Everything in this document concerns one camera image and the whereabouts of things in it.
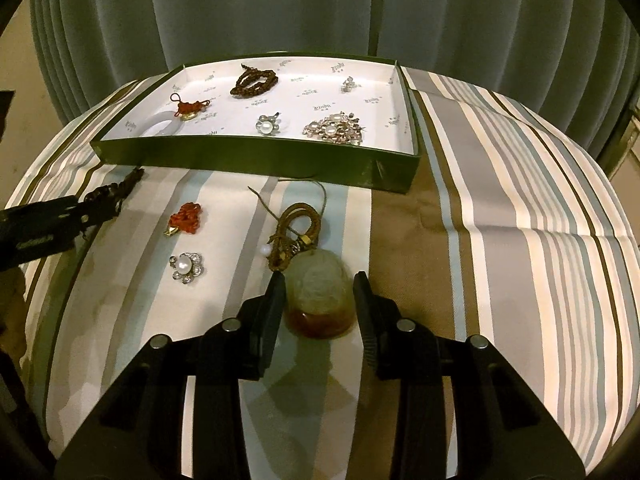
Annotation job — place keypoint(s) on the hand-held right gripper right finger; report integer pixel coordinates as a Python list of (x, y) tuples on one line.
[(364, 310)]

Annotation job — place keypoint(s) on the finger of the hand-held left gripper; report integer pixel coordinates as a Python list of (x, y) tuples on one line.
[(35, 247), (45, 216)]

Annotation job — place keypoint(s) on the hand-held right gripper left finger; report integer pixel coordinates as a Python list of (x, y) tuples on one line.
[(272, 312)]

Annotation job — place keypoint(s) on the green box with white lining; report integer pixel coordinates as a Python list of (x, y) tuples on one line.
[(250, 162)]

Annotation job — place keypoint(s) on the white jade bangle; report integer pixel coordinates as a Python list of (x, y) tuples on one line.
[(165, 121)]

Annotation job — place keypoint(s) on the large pearl cluster brooch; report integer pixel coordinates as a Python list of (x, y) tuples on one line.
[(332, 130)]

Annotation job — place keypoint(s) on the pearl flower brooch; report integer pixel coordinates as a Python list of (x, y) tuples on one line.
[(185, 264), (266, 125)]

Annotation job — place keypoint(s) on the crystal brooch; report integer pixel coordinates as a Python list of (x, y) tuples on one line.
[(350, 83)]

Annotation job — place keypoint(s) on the small red knot charm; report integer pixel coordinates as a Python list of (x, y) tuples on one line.
[(189, 216)]

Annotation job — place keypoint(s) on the striped tablecloth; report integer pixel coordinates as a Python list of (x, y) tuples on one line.
[(500, 210)]

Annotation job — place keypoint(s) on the grey-green curtain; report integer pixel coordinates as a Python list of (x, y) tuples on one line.
[(320, 10)]

